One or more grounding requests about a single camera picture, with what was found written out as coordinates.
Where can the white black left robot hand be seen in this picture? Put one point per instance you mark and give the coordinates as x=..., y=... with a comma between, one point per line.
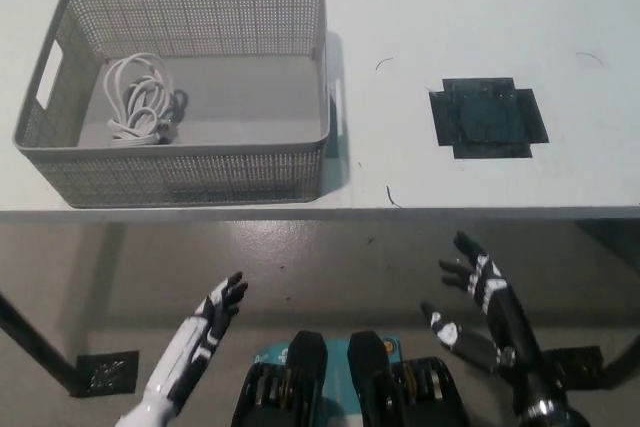
x=190, y=352

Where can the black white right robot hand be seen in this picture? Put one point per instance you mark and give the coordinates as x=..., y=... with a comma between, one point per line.
x=510, y=327

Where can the black metal table leg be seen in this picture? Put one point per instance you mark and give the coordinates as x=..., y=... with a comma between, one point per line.
x=35, y=337
x=622, y=367

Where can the grey perforated plastic basket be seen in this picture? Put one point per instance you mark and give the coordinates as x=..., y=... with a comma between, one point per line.
x=200, y=172

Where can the black tape patch on table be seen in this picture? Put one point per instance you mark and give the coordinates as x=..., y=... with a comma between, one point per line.
x=487, y=119

